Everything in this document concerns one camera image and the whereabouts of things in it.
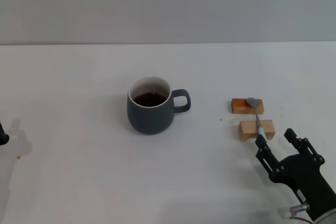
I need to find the dark brown coffee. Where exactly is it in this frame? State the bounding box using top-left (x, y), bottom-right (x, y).
top-left (131, 92), bottom-right (169, 108)

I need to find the dark orange wooden block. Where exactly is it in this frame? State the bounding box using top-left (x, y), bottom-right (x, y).
top-left (231, 98), bottom-right (264, 115)

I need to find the grey cable with metal plugs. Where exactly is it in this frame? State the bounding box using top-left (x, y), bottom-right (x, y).
top-left (287, 202), bottom-right (312, 221)

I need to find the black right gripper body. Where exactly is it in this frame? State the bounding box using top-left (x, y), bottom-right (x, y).
top-left (270, 154), bottom-right (336, 221)

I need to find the spoon with light blue handle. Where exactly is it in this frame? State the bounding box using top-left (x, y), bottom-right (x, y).
top-left (246, 97), bottom-right (269, 142)

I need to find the light wooden block with notch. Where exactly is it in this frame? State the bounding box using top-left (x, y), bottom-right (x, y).
top-left (238, 120), bottom-right (276, 142)

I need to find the dark grey ceramic cup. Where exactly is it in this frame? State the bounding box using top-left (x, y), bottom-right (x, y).
top-left (127, 76), bottom-right (192, 135)

